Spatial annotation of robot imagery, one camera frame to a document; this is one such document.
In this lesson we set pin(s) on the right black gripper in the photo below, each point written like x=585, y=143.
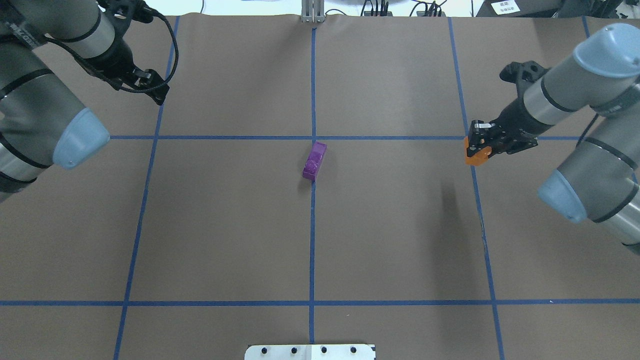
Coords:
x=511, y=123

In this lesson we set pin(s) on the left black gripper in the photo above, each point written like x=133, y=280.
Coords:
x=114, y=58

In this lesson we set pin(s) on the orange trapezoid block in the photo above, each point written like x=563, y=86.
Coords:
x=476, y=156

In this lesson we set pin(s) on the purple trapezoid block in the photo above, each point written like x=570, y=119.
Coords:
x=314, y=161

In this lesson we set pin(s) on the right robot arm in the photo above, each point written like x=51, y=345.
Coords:
x=597, y=181

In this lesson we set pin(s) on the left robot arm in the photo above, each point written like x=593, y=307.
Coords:
x=43, y=123

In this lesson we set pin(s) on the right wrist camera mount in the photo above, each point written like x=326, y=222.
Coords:
x=522, y=75

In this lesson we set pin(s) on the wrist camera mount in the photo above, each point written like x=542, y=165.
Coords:
x=128, y=10
x=522, y=75

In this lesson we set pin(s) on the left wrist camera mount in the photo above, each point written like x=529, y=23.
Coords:
x=128, y=10

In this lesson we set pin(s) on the aluminium frame post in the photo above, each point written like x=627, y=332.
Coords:
x=312, y=11

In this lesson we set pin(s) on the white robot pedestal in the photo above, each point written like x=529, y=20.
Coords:
x=311, y=352

